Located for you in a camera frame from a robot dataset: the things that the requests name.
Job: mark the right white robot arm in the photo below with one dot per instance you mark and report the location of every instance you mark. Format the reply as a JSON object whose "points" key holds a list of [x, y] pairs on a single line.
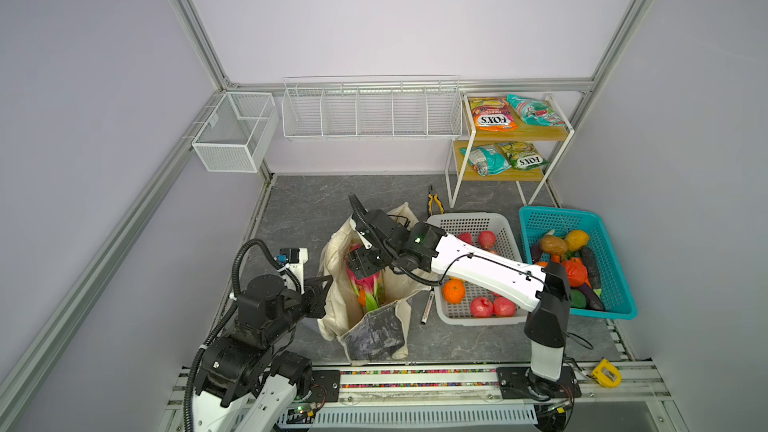
{"points": [[544, 292]]}

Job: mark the white wooden two-tier shelf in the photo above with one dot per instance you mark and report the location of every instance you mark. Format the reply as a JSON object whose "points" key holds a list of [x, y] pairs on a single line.
{"points": [[510, 138]]}

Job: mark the yellow lemon in teal basket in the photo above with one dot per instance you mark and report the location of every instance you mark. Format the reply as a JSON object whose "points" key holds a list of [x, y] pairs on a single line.
{"points": [[576, 240]]}

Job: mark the long white wire basket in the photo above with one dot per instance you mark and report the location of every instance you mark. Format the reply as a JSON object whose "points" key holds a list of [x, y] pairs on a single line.
{"points": [[379, 107]]}

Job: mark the orange tangerine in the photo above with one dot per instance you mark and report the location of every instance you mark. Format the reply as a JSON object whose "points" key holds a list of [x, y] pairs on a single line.
{"points": [[453, 291]]}

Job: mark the small white wire basket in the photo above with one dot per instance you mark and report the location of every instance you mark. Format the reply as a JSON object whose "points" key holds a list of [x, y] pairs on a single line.
{"points": [[235, 136]]}

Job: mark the white plastic fruit basket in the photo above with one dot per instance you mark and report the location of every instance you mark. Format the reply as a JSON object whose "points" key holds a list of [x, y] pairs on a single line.
{"points": [[474, 223]]}

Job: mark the pink dragon fruit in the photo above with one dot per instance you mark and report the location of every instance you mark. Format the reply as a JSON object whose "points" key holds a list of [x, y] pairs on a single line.
{"points": [[373, 285]]}

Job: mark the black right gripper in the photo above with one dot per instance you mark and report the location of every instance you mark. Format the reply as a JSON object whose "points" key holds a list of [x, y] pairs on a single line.
{"points": [[360, 263]]}

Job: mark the red apple back middle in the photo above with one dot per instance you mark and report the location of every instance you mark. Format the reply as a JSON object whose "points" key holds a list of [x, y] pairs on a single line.
{"points": [[466, 238]]}

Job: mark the dark cucumber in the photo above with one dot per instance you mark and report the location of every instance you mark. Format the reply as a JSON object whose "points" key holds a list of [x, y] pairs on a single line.
{"points": [[593, 272]]}

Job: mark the teal plastic vegetable basket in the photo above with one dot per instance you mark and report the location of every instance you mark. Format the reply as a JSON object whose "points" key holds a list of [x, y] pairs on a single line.
{"points": [[615, 294]]}

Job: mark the teal snack bag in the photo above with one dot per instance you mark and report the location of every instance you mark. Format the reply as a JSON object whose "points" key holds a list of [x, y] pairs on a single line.
{"points": [[486, 160]]}

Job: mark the dark purple eggplant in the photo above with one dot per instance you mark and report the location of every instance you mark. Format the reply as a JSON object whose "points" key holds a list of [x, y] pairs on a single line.
{"points": [[593, 301]]}

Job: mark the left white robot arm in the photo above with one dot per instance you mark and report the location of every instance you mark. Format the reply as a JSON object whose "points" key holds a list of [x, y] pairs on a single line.
{"points": [[243, 376]]}

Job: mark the silver marker pen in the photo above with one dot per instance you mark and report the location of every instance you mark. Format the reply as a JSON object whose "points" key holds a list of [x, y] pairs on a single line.
{"points": [[427, 307]]}

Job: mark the red tomato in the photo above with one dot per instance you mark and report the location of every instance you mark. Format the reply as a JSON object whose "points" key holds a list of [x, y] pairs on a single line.
{"points": [[577, 272]]}

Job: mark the green Fox's candy bag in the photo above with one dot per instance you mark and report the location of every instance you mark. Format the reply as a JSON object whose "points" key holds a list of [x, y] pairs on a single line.
{"points": [[522, 155]]}

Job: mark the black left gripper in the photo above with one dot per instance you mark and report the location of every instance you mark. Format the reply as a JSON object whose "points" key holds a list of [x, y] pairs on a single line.
{"points": [[316, 293]]}

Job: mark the red apple back right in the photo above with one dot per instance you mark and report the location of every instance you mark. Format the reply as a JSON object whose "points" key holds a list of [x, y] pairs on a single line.
{"points": [[487, 240]]}

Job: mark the red apple front right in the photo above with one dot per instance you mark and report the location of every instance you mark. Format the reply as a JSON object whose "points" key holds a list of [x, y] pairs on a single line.
{"points": [[504, 307]]}

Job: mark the brown potato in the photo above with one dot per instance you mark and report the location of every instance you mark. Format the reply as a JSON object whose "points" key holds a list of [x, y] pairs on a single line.
{"points": [[553, 245]]}

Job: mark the green pepper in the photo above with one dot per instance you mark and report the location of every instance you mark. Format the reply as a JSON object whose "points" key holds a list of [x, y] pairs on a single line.
{"points": [[578, 299]]}

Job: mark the cream canvas grocery bag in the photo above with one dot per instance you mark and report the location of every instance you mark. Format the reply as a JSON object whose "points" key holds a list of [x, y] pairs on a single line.
{"points": [[375, 336]]}

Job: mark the yellow handled pliers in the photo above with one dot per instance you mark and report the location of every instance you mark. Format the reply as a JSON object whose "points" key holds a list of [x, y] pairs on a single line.
{"points": [[434, 204]]}

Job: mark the orange Fox's candy bag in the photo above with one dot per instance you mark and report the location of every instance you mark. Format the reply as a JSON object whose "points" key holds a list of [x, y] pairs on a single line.
{"points": [[492, 114]]}

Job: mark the green pink snack bag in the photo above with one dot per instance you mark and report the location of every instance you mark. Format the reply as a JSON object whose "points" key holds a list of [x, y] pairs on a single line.
{"points": [[535, 112]]}

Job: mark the yellow tape measure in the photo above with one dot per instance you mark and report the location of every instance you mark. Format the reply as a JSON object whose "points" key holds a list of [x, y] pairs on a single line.
{"points": [[606, 374]]}

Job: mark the red apple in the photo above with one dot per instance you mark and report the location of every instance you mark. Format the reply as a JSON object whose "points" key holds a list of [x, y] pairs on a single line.
{"points": [[504, 307], [487, 240], [466, 238]]}

